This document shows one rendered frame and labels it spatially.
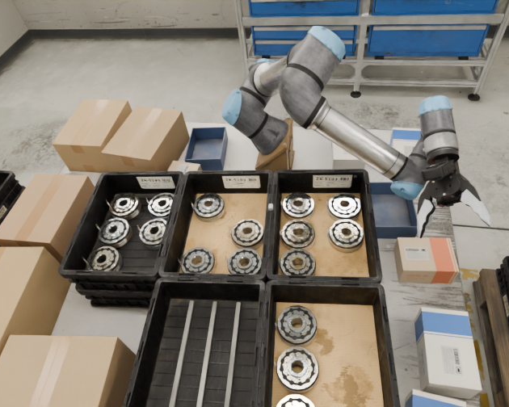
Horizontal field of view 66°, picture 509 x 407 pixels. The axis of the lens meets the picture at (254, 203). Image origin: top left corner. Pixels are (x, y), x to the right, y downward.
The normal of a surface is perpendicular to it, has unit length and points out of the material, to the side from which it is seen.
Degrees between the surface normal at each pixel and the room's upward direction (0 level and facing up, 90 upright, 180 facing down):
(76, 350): 0
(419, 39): 90
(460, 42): 90
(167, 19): 90
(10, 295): 0
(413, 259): 0
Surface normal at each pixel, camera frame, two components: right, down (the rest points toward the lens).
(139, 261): -0.10, -0.63
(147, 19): -0.18, 0.77
